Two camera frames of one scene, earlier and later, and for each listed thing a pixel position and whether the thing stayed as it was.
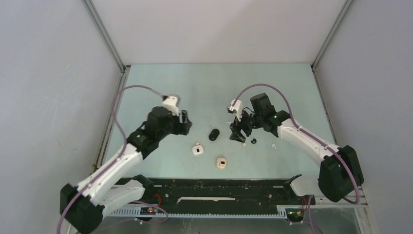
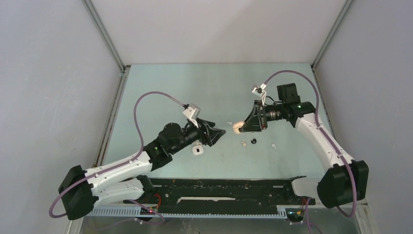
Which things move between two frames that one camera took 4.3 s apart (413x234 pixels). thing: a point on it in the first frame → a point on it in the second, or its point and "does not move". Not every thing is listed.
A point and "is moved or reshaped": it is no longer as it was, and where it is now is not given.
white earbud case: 197,149 does not move
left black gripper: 182,128 → 211,135
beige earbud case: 221,163 is moved or reshaped
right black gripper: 236,134 → 255,120
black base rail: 225,192 does not move
